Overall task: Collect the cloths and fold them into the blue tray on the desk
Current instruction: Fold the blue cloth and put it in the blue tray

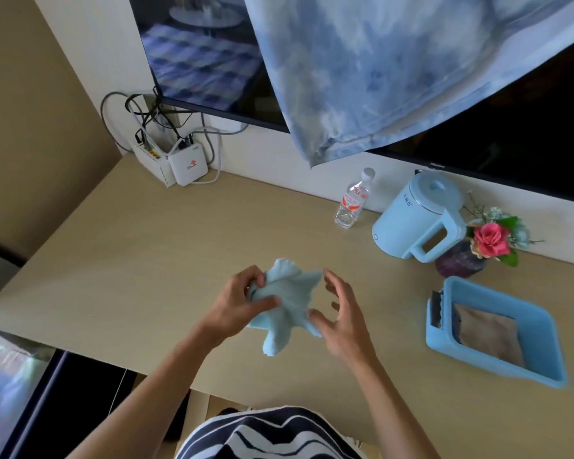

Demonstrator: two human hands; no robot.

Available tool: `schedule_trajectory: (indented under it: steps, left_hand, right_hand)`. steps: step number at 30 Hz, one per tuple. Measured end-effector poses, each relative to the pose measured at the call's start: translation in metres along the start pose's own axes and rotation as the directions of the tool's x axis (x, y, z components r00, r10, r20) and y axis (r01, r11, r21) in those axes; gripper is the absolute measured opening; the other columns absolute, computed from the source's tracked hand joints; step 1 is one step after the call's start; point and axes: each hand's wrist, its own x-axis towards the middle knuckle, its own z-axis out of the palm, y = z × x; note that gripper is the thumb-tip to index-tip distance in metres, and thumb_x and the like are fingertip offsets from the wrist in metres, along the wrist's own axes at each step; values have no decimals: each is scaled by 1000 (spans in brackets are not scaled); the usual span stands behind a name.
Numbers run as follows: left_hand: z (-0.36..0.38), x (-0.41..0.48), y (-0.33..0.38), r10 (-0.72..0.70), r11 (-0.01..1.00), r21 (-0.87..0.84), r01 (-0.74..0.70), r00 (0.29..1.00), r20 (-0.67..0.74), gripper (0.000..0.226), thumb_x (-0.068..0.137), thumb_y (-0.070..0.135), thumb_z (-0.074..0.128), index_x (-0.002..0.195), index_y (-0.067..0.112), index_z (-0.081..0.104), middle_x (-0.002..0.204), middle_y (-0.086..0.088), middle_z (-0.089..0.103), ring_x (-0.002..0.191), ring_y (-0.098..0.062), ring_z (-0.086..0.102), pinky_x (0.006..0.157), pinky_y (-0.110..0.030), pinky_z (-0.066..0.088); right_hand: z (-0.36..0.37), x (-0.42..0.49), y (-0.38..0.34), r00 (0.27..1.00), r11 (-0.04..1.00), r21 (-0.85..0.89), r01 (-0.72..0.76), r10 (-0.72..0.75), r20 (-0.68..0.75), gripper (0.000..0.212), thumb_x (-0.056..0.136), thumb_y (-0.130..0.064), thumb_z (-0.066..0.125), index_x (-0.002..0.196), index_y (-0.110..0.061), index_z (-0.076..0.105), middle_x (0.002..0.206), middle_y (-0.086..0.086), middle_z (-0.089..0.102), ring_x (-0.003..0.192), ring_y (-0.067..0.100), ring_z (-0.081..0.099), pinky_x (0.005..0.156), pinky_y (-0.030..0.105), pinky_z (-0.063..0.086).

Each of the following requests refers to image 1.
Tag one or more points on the person's left hand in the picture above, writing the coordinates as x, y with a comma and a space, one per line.
229, 308

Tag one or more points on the clear plastic water bottle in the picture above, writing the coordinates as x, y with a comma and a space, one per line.
353, 200

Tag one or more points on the person's left forearm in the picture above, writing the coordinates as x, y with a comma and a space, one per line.
158, 396

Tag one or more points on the person's left thumb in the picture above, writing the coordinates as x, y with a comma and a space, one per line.
265, 306

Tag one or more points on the pink artificial flower bouquet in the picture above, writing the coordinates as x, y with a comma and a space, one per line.
492, 238

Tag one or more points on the dark framed glossy panel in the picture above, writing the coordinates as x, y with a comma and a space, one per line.
33, 401

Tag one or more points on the purple vase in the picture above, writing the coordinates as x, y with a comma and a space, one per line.
457, 263

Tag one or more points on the light blue cleaning cloth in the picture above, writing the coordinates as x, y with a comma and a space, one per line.
292, 296

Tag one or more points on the white modem with vents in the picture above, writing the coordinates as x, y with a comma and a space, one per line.
152, 160

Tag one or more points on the light blue electric kettle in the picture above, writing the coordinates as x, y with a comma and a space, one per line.
411, 219

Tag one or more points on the person's right hand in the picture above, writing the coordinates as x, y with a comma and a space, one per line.
349, 325

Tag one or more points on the black flat television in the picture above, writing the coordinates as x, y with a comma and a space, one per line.
507, 124

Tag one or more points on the blue plastic tray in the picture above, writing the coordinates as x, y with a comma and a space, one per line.
545, 329

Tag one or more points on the blue white tie-dye fabric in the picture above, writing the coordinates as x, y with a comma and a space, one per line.
373, 62

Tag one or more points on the brown cloth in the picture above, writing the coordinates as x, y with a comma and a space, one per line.
490, 334

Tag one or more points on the person's right forearm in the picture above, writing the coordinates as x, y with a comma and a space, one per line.
392, 406

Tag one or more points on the black white striped shirt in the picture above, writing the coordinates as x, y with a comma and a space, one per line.
268, 437

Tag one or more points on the white router box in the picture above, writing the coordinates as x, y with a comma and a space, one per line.
187, 163

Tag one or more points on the person's right thumb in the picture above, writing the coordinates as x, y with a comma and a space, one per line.
321, 322

